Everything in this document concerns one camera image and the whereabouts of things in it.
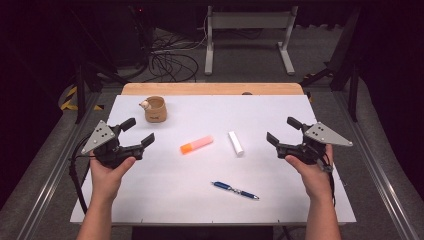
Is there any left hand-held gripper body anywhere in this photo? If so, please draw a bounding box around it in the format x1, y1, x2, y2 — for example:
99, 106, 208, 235
81, 120, 145, 169

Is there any person's left hand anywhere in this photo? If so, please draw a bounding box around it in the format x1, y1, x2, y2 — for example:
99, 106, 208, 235
89, 156, 137, 202

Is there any right hand-held gripper cable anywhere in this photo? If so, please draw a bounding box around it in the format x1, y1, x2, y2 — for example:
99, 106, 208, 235
319, 156, 337, 208

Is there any person's right hand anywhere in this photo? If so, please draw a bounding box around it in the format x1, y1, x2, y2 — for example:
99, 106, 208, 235
284, 143, 335, 203

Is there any white tube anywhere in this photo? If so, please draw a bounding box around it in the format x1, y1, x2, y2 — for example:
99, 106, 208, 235
228, 130, 245, 157

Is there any black tripod stand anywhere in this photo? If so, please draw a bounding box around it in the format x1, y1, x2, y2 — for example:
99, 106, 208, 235
71, 9, 148, 125

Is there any left hand-held gripper cable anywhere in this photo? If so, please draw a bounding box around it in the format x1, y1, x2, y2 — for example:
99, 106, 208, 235
68, 133, 98, 215

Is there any orange highlighter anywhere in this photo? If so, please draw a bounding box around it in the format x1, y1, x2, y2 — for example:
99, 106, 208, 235
179, 135, 215, 155

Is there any hand-held gripper cable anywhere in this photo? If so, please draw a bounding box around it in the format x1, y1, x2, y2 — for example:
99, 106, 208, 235
319, 156, 337, 208
68, 133, 98, 215

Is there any grey metal stand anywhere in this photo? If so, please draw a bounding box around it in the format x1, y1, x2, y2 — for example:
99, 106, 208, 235
203, 4, 299, 76

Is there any aluminium rail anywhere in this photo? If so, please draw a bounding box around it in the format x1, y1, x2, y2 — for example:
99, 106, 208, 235
15, 92, 102, 240
333, 89, 422, 240

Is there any wooden table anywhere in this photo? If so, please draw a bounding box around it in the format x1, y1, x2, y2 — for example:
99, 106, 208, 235
120, 82, 305, 97

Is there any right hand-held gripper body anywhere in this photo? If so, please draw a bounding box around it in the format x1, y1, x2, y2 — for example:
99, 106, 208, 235
275, 121, 354, 173

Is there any brown pen holder cup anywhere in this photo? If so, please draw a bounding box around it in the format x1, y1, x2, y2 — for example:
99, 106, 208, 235
139, 95, 168, 124

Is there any black angled stand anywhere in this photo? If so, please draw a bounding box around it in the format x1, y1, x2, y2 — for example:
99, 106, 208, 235
299, 6, 363, 123

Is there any bundle of floor cables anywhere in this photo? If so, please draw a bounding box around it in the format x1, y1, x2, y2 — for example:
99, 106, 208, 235
146, 29, 208, 83

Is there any blue pen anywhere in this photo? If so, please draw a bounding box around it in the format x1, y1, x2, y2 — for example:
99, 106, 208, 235
211, 180, 260, 201

